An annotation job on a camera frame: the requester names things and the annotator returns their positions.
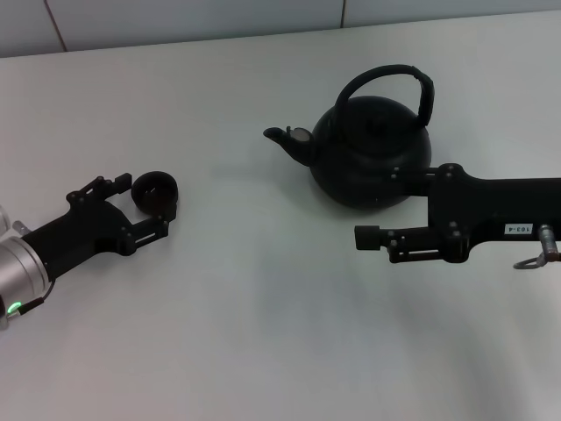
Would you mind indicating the small black teacup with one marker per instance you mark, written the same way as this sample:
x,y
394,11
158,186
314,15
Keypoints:
x,y
153,193

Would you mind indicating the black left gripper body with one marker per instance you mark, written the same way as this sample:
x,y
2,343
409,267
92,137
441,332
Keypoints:
x,y
83,232

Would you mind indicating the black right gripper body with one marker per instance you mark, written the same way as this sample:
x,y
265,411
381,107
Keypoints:
x,y
482,206

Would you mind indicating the black cast iron teapot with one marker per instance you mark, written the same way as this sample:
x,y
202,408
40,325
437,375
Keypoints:
x,y
372,149

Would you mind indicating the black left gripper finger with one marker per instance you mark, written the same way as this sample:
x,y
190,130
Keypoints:
x,y
164,215
122,183

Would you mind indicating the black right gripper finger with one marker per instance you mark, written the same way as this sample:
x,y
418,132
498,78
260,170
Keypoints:
x,y
416,182
368,237

